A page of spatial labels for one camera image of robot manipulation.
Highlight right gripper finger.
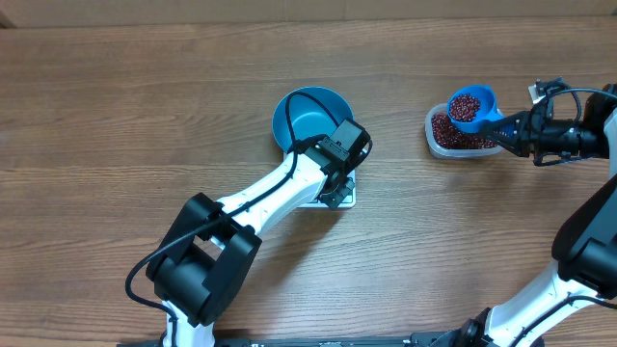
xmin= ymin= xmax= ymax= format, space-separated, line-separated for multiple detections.
xmin=481 ymin=131 xmax=528 ymax=157
xmin=480 ymin=111 xmax=530 ymax=133

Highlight blue plastic measuring scoop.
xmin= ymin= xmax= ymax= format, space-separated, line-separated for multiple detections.
xmin=447 ymin=85 xmax=503 ymax=135

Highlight teal metal bowl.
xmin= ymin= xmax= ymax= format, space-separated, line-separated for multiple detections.
xmin=272 ymin=86 xmax=354 ymax=152

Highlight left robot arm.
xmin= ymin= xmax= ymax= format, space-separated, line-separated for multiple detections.
xmin=146 ymin=119 xmax=372 ymax=346

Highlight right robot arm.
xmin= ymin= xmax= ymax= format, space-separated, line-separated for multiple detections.
xmin=433 ymin=79 xmax=616 ymax=347

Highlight white digital kitchen scale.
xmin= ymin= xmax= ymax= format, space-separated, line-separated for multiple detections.
xmin=297 ymin=148 xmax=357 ymax=209

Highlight red beans in scoop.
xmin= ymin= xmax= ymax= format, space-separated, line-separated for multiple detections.
xmin=448 ymin=93 xmax=481 ymax=122

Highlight red adzuki beans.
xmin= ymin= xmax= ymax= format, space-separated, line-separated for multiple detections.
xmin=431 ymin=113 xmax=496 ymax=149

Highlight clear plastic food container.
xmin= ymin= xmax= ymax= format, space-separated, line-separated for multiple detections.
xmin=424 ymin=103 xmax=503 ymax=159

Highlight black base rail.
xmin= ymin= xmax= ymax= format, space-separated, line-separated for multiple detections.
xmin=115 ymin=331 xmax=464 ymax=347

